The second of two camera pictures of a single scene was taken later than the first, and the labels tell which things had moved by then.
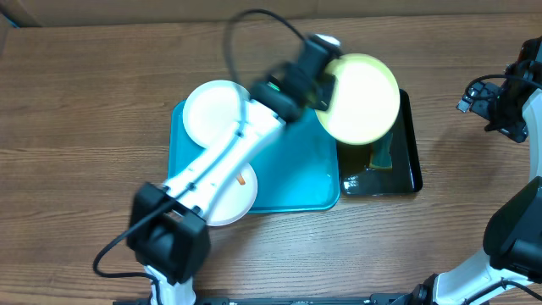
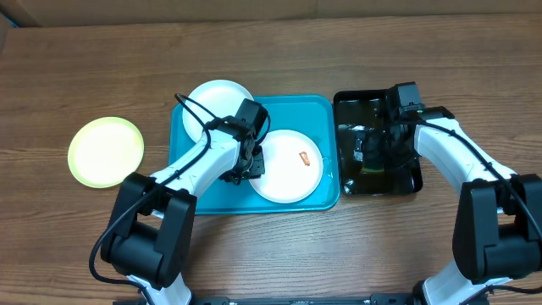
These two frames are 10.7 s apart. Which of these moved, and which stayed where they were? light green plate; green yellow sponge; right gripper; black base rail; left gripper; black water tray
Moved: green yellow sponge; light green plate; left gripper; right gripper
Stayed: black water tray; black base rail
